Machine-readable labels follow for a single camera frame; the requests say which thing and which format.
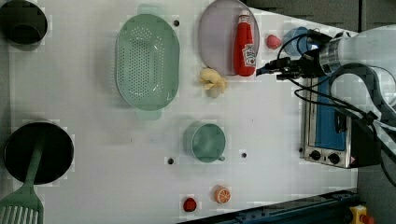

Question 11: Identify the orange slice toy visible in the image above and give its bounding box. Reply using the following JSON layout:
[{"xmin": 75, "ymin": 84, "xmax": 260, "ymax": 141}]
[{"xmin": 214, "ymin": 187, "xmax": 231, "ymax": 203}]

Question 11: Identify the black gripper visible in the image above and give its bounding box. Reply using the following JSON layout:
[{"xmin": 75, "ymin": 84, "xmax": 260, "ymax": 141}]
[{"xmin": 261, "ymin": 49, "xmax": 326, "ymax": 80}]

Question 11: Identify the blue bowl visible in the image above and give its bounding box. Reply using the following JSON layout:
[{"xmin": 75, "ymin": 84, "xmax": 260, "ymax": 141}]
[{"xmin": 283, "ymin": 27, "xmax": 312, "ymax": 56}]

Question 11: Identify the yellow peeled banana toy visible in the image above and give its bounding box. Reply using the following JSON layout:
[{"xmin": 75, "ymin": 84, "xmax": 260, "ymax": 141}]
[{"xmin": 200, "ymin": 68, "xmax": 228, "ymax": 98}]

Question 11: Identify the black pot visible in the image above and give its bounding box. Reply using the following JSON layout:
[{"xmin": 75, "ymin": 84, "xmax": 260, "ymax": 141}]
[{"xmin": 3, "ymin": 120, "xmax": 75, "ymax": 186}]

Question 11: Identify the green slotted spatula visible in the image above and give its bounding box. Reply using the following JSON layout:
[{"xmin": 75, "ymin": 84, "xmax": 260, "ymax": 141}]
[{"xmin": 0, "ymin": 143, "xmax": 44, "ymax": 224}]

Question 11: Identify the grey round plate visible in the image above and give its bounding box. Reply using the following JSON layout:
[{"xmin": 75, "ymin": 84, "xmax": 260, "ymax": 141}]
[{"xmin": 198, "ymin": 0, "xmax": 261, "ymax": 76}]

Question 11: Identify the black round container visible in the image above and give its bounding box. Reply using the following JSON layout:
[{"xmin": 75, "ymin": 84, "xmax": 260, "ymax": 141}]
[{"xmin": 0, "ymin": 0, "xmax": 48, "ymax": 45}]

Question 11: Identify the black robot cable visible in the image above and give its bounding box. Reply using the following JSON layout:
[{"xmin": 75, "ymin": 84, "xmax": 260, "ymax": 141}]
[{"xmin": 276, "ymin": 32, "xmax": 396, "ymax": 188}]

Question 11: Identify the red strawberry toy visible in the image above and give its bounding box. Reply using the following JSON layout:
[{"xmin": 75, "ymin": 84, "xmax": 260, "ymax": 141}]
[{"xmin": 266, "ymin": 35, "xmax": 282, "ymax": 49}]

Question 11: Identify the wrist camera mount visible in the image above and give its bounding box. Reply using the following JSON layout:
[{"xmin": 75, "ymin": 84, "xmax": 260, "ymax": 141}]
[{"xmin": 307, "ymin": 29, "xmax": 332, "ymax": 46}]

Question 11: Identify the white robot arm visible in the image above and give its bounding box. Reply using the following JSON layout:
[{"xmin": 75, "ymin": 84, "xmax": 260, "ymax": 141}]
[{"xmin": 256, "ymin": 25, "xmax": 395, "ymax": 129}]

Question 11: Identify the green mug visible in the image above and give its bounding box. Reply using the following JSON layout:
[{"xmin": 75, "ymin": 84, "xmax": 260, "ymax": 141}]
[{"xmin": 183, "ymin": 121, "xmax": 226, "ymax": 163}]

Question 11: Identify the small red toy fruit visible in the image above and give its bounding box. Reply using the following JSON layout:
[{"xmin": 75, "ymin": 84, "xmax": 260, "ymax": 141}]
[{"xmin": 183, "ymin": 197, "xmax": 197, "ymax": 212}]

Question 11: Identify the emergency stop button box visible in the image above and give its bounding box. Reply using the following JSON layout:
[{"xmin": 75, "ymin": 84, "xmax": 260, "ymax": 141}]
[{"xmin": 349, "ymin": 205, "xmax": 375, "ymax": 224}]

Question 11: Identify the red ketchup bottle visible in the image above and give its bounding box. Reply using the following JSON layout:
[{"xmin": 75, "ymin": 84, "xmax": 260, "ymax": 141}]
[{"xmin": 233, "ymin": 9, "xmax": 256, "ymax": 77}]

